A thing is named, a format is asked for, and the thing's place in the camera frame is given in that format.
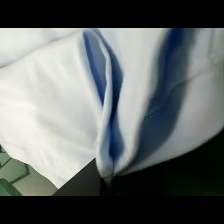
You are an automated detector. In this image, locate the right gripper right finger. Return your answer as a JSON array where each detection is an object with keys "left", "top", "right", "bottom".
[{"left": 108, "top": 168, "right": 168, "bottom": 197}]

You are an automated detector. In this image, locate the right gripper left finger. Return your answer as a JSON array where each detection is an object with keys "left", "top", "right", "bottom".
[{"left": 52, "top": 157, "right": 102, "bottom": 197}]

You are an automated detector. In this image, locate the white shirt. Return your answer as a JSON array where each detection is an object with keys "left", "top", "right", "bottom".
[{"left": 0, "top": 28, "right": 224, "bottom": 190}]

